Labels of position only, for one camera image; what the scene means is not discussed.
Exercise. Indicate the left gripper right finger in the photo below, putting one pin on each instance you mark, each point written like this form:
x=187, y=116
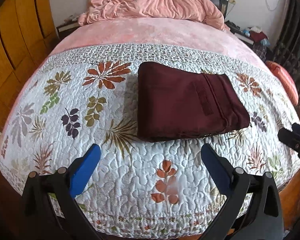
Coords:
x=219, y=168

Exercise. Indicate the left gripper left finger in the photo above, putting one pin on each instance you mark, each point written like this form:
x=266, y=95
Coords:
x=82, y=169

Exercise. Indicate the maroon pants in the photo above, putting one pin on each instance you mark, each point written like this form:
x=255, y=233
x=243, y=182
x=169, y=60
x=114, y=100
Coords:
x=175, y=104

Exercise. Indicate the orange pillow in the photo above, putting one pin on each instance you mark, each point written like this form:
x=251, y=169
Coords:
x=286, y=81

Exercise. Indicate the white floral quilt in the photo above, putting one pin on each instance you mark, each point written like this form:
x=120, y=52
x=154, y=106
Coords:
x=157, y=190

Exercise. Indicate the dark curtain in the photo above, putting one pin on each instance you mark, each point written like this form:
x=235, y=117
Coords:
x=287, y=48

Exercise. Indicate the cluttered nightstand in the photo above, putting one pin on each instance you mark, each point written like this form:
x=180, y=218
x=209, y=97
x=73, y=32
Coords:
x=254, y=38

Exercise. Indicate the pink bed sheet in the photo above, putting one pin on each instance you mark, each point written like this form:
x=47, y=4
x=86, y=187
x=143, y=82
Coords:
x=161, y=31

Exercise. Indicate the wooden wardrobe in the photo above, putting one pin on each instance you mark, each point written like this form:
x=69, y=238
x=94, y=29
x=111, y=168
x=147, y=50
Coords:
x=27, y=37

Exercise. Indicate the pink crumpled blanket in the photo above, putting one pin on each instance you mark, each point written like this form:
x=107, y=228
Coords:
x=202, y=11

